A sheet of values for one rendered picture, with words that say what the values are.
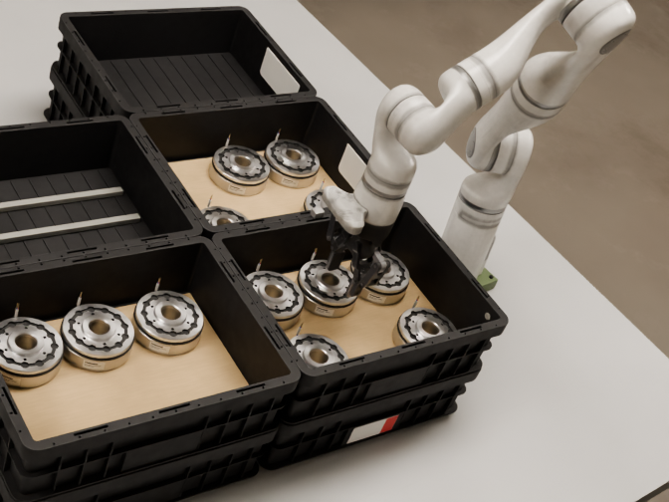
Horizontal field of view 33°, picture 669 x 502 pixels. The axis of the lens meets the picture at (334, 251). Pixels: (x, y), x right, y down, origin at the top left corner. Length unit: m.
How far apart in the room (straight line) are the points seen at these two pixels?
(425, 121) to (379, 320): 0.42
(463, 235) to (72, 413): 0.86
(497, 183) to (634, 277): 1.75
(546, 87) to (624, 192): 2.38
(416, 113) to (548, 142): 2.65
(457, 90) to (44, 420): 0.72
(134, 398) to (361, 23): 3.01
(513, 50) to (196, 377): 0.65
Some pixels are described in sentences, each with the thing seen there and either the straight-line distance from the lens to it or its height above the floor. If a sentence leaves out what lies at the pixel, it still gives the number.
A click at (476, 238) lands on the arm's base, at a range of 2.11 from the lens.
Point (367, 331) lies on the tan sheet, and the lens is 1.83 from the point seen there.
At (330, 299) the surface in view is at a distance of 1.80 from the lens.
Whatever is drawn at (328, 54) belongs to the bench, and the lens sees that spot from 2.73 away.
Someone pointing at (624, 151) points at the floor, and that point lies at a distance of 4.40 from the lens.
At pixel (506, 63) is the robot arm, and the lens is 1.63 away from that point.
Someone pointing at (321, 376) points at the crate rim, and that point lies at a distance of 1.58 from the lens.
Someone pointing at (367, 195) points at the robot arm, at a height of 1.08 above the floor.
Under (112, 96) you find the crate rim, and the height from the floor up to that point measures 0.93.
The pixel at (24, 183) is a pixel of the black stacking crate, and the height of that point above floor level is 0.83.
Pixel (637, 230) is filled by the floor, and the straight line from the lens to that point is 4.01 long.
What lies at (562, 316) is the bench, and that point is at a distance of 2.27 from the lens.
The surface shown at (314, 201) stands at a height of 0.86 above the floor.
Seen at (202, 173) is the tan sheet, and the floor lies 0.83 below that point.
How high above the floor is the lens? 2.03
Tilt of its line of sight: 38 degrees down
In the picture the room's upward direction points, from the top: 23 degrees clockwise
